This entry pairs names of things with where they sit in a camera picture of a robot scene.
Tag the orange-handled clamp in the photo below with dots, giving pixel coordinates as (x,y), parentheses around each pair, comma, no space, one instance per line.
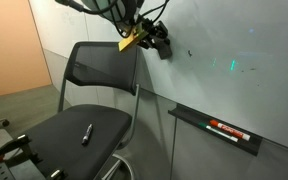
(58,174)
(21,142)

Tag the right orange-handled clamp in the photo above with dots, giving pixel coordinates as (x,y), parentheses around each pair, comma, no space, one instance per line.
(58,174)

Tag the left orange-handled clamp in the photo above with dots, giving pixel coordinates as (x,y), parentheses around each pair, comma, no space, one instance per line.
(21,142)

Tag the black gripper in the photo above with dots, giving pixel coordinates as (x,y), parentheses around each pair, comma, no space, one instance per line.
(156,35)

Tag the black felt board eraser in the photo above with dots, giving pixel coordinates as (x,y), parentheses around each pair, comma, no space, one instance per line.
(163,48)

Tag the green marker on right tray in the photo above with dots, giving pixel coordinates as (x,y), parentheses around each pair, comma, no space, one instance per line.
(234,139)

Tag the right black marker tray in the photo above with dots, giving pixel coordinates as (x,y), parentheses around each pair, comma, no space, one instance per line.
(227,132)

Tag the black office chair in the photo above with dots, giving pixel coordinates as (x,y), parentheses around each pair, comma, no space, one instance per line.
(58,139)

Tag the red marker on tray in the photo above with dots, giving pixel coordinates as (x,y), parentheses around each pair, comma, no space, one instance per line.
(231,130)

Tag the whiteboard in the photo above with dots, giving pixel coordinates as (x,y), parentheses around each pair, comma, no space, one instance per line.
(230,60)

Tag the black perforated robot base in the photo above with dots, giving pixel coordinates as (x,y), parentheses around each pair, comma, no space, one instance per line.
(20,171)

